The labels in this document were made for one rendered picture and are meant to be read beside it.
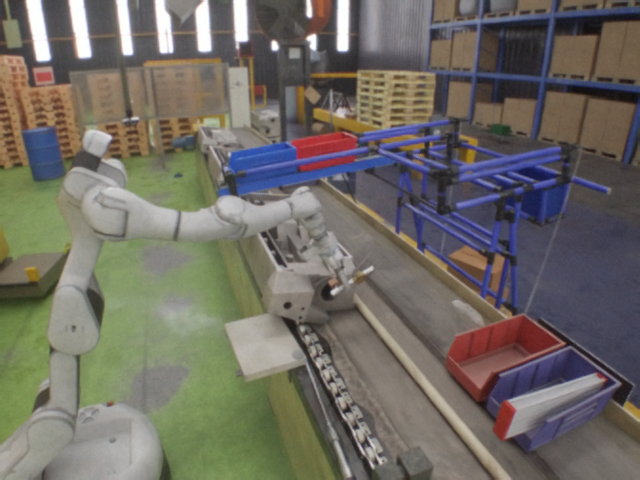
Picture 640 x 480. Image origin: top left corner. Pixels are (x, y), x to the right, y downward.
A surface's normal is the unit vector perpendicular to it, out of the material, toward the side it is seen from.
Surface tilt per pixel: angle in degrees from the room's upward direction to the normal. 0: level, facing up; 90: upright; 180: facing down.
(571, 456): 0
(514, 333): 88
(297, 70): 90
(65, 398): 90
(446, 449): 0
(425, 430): 0
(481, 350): 88
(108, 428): 73
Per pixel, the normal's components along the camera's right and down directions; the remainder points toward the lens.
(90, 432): 0.37, 0.11
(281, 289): 0.34, -0.49
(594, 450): 0.00, -0.91
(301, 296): 0.35, 0.40
